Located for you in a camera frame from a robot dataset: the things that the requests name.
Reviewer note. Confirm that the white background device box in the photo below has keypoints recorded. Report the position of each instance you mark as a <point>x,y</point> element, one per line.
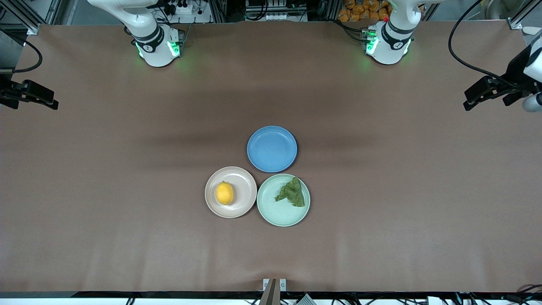
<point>277,17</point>

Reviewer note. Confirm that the green lettuce leaf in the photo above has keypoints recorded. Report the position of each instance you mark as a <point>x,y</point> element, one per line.
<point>294,194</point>

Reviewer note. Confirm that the mint green plate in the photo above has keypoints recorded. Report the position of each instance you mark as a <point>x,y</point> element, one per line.
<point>277,214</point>

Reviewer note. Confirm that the pile of orange items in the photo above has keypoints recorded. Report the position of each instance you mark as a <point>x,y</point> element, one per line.
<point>364,10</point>

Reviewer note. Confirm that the aluminium frame profile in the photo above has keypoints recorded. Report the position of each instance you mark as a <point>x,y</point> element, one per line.
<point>523,17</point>
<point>25,19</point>

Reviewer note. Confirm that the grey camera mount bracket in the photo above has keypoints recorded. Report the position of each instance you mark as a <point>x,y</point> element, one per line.
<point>271,292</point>

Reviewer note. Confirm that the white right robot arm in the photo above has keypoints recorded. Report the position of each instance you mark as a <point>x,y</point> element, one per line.
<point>148,38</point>

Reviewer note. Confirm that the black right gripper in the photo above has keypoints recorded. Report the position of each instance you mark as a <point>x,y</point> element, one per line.
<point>5,92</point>

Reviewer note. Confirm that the white power strip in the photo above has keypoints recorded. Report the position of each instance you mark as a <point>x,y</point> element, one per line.
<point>183,7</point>

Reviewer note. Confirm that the blue plate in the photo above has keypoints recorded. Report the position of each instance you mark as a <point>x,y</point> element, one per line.
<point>272,149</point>

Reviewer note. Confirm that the yellow lemon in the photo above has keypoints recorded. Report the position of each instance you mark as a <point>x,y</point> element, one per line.
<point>225,193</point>

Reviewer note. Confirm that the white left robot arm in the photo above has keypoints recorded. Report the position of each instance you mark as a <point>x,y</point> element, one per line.
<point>391,40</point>

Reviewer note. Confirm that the beige pink plate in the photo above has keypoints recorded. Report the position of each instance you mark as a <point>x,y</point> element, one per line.
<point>241,203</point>

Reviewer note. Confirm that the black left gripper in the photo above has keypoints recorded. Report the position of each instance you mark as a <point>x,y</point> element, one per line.
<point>515,71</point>

